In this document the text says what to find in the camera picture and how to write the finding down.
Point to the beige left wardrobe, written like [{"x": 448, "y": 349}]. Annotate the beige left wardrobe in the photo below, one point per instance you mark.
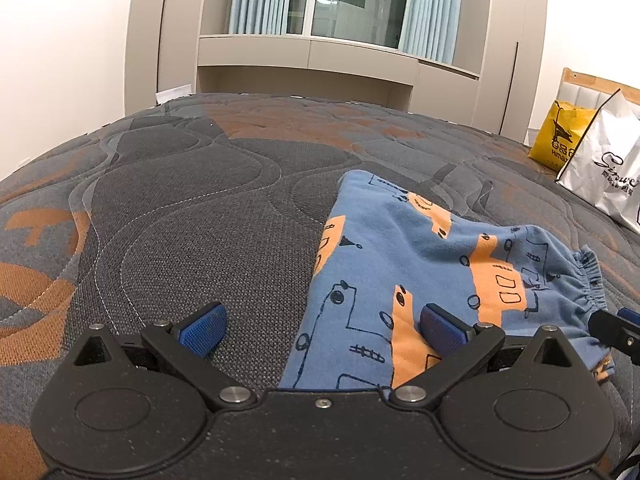
[{"x": 162, "y": 45}]

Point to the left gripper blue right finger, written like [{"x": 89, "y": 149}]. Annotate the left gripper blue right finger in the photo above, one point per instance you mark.
[{"x": 463, "y": 349}]

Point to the right light blue curtain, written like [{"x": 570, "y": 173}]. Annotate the right light blue curtain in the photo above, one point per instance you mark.
[{"x": 429, "y": 29}]

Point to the beige window bench cabinet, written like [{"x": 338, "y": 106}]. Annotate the beige window bench cabinet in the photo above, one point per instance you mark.
[{"x": 337, "y": 70}]

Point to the beige wardrobe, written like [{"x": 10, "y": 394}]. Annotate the beige wardrobe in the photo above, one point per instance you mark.
[
  {"x": 501, "y": 41},
  {"x": 162, "y": 45}
]

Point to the grey orange quilted mattress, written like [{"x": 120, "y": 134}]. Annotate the grey orange quilted mattress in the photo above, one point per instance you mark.
[{"x": 223, "y": 197}]

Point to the wooden padded headboard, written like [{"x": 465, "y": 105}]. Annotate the wooden padded headboard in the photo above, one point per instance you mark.
[{"x": 589, "y": 91}]

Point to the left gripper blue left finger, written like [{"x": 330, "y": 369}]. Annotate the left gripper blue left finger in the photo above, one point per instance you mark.
[{"x": 180, "y": 350}]

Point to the blue pants with orange cars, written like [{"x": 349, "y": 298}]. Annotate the blue pants with orange cars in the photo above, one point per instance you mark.
[{"x": 385, "y": 253}]

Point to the beige right wardrobe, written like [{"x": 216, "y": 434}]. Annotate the beige right wardrobe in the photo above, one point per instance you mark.
[{"x": 501, "y": 41}]

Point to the yellow shopping bag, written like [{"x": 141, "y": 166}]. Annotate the yellow shopping bag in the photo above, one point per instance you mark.
[{"x": 560, "y": 133}]

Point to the white Sirowe shopping bag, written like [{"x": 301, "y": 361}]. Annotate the white Sirowe shopping bag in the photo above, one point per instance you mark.
[{"x": 604, "y": 169}]

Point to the white paper sheet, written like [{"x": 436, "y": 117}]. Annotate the white paper sheet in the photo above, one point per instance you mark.
[{"x": 164, "y": 96}]

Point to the open brown framed window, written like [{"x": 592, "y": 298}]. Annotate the open brown framed window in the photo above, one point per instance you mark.
[{"x": 376, "y": 22}]

